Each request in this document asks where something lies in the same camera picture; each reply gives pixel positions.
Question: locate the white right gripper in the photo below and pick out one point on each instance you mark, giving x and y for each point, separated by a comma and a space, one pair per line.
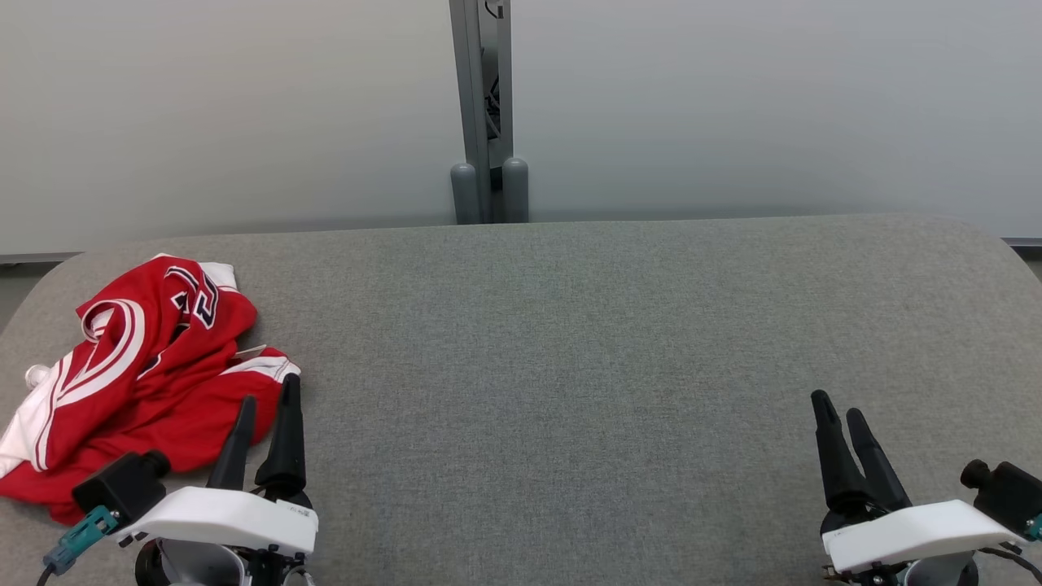
904, 533

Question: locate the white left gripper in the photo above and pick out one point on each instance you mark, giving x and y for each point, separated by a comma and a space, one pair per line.
228, 517

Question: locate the red white-striped shorts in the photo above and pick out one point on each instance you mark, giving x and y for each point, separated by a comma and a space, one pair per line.
195, 419

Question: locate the red white basketball jersey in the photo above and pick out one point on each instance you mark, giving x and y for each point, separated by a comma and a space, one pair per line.
220, 313

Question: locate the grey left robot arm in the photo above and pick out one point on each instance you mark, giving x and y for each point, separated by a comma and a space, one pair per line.
203, 566

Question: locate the grey baseboard strip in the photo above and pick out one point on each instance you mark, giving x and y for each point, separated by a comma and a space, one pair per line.
1024, 242
37, 257

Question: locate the grey cylinder cap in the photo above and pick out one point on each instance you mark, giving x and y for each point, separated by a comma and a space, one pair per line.
465, 195
515, 191

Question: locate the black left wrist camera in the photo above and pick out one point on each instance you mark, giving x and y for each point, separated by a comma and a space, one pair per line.
122, 484

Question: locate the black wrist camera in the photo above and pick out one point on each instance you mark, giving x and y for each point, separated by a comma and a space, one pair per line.
122, 484
1009, 492

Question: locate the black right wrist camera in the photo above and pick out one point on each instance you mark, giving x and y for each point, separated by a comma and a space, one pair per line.
1009, 492

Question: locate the teal right camera connector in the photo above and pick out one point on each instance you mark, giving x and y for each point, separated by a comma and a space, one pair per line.
1036, 527

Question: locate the teal camera connector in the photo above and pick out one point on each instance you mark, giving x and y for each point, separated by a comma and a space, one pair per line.
1036, 527
81, 537

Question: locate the teal left camera connector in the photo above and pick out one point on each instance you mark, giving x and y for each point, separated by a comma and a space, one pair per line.
81, 537

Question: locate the grey metal post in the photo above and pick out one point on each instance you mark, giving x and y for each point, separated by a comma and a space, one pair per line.
472, 81

